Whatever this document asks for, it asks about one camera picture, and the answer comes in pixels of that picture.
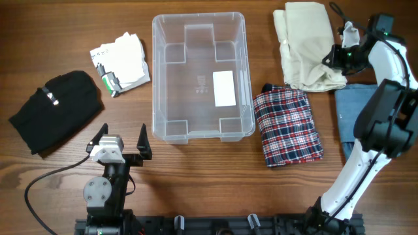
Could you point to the clear plastic storage bin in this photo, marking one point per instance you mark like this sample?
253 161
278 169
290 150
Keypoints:
186 50

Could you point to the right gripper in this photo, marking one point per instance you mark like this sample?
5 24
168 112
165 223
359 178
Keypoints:
336 60

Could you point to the beige cloth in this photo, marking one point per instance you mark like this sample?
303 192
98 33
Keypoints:
305 36

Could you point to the white label in bin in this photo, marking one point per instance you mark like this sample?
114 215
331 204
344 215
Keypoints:
224 94

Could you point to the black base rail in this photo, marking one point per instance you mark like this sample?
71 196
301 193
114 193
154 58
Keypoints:
276 225

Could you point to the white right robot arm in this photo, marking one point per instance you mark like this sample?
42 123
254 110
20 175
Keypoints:
385 128

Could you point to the folded plaid shirt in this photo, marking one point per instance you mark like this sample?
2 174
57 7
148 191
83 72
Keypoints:
287 127

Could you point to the blue jeans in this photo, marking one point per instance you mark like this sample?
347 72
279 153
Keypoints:
349 103

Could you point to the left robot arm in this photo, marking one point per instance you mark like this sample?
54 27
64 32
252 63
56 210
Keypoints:
105 195

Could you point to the folded white printed t-shirt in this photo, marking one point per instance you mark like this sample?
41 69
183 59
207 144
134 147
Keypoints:
121 64

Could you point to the folded black garment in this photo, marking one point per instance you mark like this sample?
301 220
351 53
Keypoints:
57 110

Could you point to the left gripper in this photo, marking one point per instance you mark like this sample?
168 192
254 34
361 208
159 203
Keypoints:
144 147

